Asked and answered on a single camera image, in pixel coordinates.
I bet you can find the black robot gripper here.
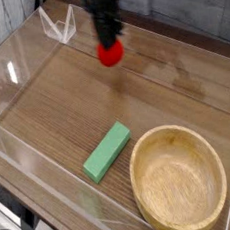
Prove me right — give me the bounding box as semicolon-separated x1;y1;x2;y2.
81;0;123;50

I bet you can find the red plush strawberry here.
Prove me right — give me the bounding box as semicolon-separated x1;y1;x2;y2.
97;39;124;67

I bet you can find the green rectangular block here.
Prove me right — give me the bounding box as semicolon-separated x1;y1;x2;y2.
83;122;131;183

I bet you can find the wooden bowl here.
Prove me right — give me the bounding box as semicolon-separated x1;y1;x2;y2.
129;125;228;230

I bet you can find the clear acrylic corner bracket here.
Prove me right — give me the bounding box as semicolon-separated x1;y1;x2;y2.
38;5;76;44

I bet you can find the clear acrylic tray wall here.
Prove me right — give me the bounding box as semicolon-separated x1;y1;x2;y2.
0;0;230;230

